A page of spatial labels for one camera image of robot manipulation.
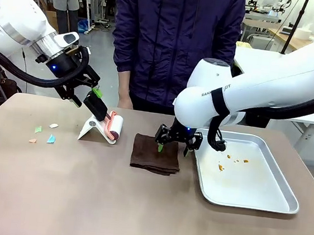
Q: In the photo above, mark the cardboard box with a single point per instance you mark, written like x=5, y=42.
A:
x=50, y=13

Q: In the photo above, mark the green paper scrap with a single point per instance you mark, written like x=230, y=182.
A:
x=38, y=129

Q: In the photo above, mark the person in purple jacket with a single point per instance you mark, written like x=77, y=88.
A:
x=176, y=41

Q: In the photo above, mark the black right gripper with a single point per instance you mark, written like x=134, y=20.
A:
x=180, y=132

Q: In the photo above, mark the blue paper scrap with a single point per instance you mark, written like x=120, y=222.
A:
x=51, y=139

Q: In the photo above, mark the pink paper scrap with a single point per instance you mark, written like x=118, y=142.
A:
x=33, y=140

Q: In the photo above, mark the yellow cloth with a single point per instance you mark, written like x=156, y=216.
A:
x=243, y=44

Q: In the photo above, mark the blue plastic bag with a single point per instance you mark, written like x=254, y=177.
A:
x=83, y=27

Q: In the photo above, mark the pale food crumb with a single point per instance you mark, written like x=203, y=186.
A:
x=236, y=160

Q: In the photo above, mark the wooden workbench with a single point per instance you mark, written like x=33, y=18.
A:
x=291, y=40

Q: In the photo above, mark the person's right hand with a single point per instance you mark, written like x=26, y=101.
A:
x=125, y=100

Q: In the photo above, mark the black tripod pole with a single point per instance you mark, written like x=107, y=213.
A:
x=293, y=25

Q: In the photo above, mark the brown bag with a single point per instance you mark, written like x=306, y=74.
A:
x=7, y=86

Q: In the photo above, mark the white paper scrap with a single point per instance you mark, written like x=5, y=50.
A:
x=53, y=125

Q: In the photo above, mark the brown cloth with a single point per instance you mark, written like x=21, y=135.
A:
x=147, y=155

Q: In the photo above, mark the white lint roller stand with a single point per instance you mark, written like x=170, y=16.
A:
x=88, y=130

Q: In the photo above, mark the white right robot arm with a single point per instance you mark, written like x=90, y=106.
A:
x=275, y=85

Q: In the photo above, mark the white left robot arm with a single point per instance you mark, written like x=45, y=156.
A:
x=16, y=15

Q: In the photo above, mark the bystander in beige top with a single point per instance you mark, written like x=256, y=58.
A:
x=65, y=1

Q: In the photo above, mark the person's right forearm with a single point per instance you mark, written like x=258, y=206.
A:
x=124, y=81

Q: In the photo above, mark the silver metal tray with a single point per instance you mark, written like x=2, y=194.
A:
x=245, y=185

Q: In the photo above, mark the orange food crumb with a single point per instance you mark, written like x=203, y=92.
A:
x=246, y=160
x=229, y=156
x=220, y=167

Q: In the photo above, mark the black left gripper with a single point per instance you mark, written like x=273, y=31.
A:
x=66, y=67

